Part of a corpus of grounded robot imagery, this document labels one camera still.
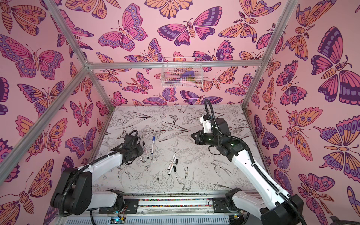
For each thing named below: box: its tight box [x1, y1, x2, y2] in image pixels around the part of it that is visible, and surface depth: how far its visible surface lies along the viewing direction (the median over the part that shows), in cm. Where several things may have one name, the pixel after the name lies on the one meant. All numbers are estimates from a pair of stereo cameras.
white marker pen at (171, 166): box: [167, 156, 177, 176], surface depth 89 cm
